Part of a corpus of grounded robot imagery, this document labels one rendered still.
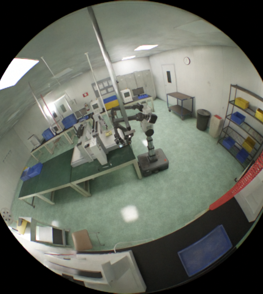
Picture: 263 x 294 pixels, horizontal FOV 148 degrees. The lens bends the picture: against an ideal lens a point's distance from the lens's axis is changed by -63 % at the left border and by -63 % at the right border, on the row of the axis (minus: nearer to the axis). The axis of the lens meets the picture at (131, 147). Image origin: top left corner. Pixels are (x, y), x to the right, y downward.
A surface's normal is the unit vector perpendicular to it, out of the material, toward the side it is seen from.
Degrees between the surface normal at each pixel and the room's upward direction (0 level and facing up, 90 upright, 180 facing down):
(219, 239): 0
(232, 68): 90
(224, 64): 90
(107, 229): 0
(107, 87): 90
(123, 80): 90
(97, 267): 0
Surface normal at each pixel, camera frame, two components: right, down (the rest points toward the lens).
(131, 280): -0.24, -0.71
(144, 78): 0.28, 0.61
